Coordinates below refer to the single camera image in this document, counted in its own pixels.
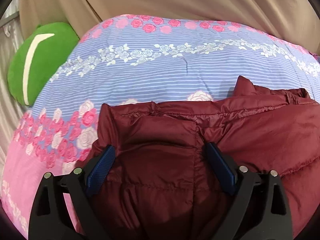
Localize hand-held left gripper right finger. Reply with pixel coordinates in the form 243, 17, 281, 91
205, 142, 292, 240

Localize green plush pillow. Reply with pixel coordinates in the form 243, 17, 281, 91
7, 22, 80, 107

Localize maroon puffer jacket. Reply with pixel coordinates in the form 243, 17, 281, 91
75, 75, 320, 240

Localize pink floral bedsheet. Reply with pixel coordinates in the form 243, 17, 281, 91
0, 14, 320, 240

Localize white sheer curtain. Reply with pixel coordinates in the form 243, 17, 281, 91
0, 12, 33, 160

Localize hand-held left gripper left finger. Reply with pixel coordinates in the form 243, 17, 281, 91
28, 145, 116, 240

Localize grey metal bar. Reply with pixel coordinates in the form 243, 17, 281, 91
0, 12, 20, 28

